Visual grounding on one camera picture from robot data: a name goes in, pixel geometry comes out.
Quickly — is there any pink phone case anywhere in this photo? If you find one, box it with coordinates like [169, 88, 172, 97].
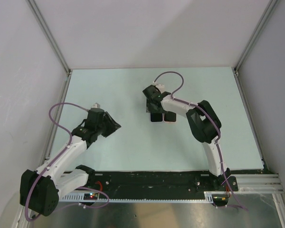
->
[163, 111, 177, 124]

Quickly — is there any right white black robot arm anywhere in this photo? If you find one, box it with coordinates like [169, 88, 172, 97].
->
[142, 85, 228, 190]

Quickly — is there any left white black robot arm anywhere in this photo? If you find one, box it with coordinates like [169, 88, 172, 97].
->
[19, 107, 121, 221]

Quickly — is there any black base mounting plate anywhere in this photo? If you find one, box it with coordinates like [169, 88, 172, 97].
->
[68, 170, 239, 200]

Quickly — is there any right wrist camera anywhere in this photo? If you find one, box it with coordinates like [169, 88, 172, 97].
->
[152, 82, 165, 93]

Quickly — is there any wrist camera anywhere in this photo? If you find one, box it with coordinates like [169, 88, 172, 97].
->
[91, 103, 100, 108]
[152, 82, 165, 93]

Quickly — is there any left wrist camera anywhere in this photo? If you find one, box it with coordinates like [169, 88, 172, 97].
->
[91, 103, 100, 108]

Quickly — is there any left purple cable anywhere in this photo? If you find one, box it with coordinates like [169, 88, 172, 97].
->
[23, 102, 110, 221]

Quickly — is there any left aluminium frame post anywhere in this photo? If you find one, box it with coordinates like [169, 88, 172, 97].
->
[26, 0, 71, 75]

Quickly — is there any aluminium frame post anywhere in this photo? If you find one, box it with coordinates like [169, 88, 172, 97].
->
[233, 0, 280, 76]
[26, 0, 71, 75]

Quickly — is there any grey slotted cable duct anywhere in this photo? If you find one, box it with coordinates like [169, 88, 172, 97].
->
[59, 191, 227, 203]

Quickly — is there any right aluminium frame post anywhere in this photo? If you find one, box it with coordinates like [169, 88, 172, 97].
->
[233, 0, 280, 76]

